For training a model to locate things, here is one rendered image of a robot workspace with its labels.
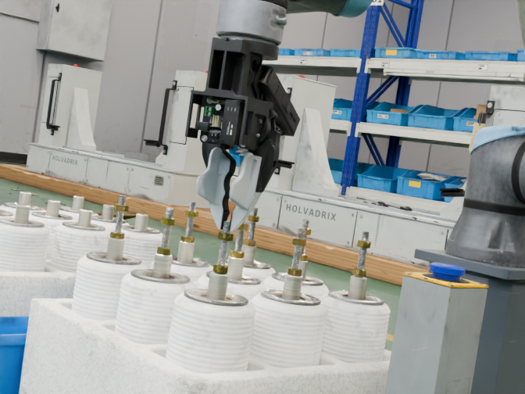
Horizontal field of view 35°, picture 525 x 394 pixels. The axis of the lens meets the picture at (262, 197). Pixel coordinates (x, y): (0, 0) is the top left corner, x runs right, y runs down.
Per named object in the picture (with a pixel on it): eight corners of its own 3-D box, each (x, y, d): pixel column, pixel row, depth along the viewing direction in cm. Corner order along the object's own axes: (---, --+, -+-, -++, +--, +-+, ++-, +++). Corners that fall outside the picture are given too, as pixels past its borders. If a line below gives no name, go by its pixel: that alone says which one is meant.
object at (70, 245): (80, 320, 156) (94, 223, 155) (107, 334, 149) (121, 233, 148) (32, 322, 149) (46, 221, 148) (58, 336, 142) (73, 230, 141)
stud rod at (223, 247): (223, 286, 98) (233, 222, 98) (219, 287, 97) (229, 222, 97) (216, 284, 98) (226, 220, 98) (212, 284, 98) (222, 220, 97)
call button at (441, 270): (442, 279, 100) (444, 262, 100) (469, 286, 97) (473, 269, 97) (420, 278, 97) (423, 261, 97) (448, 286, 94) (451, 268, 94)
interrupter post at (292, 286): (303, 302, 106) (307, 276, 106) (294, 303, 104) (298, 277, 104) (287, 298, 107) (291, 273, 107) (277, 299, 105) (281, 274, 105)
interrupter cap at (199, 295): (249, 300, 102) (250, 295, 101) (245, 312, 94) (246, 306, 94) (187, 291, 102) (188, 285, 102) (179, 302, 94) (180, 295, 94)
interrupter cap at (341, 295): (316, 294, 114) (316, 289, 114) (356, 295, 118) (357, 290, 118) (354, 307, 108) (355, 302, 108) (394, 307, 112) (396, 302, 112)
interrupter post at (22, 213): (24, 224, 142) (26, 205, 142) (30, 227, 140) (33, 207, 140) (11, 223, 140) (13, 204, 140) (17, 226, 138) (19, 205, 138)
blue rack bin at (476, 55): (495, 71, 664) (498, 58, 663) (541, 73, 637) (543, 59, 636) (461, 60, 628) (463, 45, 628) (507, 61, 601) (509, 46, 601)
